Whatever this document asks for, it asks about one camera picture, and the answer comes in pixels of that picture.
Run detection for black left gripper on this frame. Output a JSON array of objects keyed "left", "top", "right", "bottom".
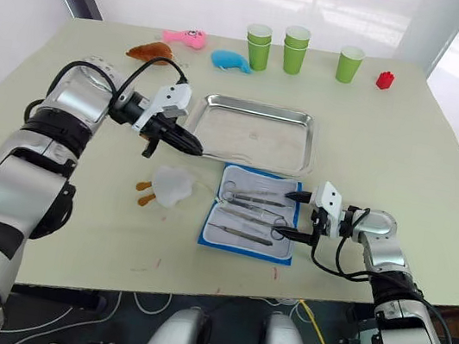
[{"left": 135, "top": 109, "right": 211, "bottom": 167}]

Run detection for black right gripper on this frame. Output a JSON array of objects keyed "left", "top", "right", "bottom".
[{"left": 270, "top": 187, "right": 336, "bottom": 248}]

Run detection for blue surgical instrument pack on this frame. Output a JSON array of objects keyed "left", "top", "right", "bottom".
[{"left": 195, "top": 159, "right": 308, "bottom": 267}]

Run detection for rectangular metal tray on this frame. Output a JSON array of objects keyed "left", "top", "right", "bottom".
[{"left": 180, "top": 88, "right": 325, "bottom": 182}]

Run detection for steel straight forceps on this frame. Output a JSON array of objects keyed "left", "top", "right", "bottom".
[{"left": 227, "top": 193, "right": 296, "bottom": 214}]

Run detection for white plush toy orange feet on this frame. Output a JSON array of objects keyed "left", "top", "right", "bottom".
[{"left": 132, "top": 159, "right": 197, "bottom": 216}]

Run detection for brown plush toy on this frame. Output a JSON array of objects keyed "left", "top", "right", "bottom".
[{"left": 125, "top": 36, "right": 177, "bottom": 69}]

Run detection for blue plush whale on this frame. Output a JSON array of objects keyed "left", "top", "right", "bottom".
[{"left": 208, "top": 47, "right": 257, "bottom": 76}]

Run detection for pink plush toy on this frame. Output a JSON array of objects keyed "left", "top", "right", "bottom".
[{"left": 160, "top": 24, "right": 210, "bottom": 53}]

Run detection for green paper cup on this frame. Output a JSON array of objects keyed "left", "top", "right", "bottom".
[
  {"left": 282, "top": 23, "right": 314, "bottom": 49},
  {"left": 279, "top": 40, "right": 311, "bottom": 78},
  {"left": 334, "top": 44, "right": 367, "bottom": 86},
  {"left": 244, "top": 22, "right": 275, "bottom": 47},
  {"left": 242, "top": 34, "right": 274, "bottom": 73}
]

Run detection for red toy block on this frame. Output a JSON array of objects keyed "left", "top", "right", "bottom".
[{"left": 374, "top": 68, "right": 398, "bottom": 92}]

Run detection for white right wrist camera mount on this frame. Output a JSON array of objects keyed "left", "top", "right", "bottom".
[{"left": 305, "top": 178, "right": 350, "bottom": 240}]

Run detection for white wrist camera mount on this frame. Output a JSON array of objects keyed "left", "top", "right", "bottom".
[
  {"left": 129, "top": 74, "right": 196, "bottom": 139},
  {"left": 305, "top": 178, "right": 350, "bottom": 240}
]

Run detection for steel ring-handled hemostat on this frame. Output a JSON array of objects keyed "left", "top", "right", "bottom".
[{"left": 215, "top": 204, "right": 290, "bottom": 240}]

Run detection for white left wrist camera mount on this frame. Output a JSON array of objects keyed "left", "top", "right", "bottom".
[{"left": 129, "top": 74, "right": 196, "bottom": 139}]

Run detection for steel scalpel handle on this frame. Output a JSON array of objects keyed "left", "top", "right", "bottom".
[{"left": 205, "top": 221, "right": 277, "bottom": 248}]

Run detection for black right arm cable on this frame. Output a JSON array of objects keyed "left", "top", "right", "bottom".
[{"left": 306, "top": 200, "right": 387, "bottom": 285}]

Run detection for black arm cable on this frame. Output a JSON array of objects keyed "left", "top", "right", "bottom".
[
  {"left": 110, "top": 51, "right": 193, "bottom": 119},
  {"left": 306, "top": 200, "right": 387, "bottom": 285}
]

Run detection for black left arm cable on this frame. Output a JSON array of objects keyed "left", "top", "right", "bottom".
[{"left": 110, "top": 51, "right": 193, "bottom": 119}]

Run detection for yellow cable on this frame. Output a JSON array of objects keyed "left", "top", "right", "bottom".
[{"left": 292, "top": 298, "right": 345, "bottom": 344}]

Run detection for white cable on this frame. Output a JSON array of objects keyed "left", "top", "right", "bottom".
[{"left": 130, "top": 286, "right": 174, "bottom": 319}]

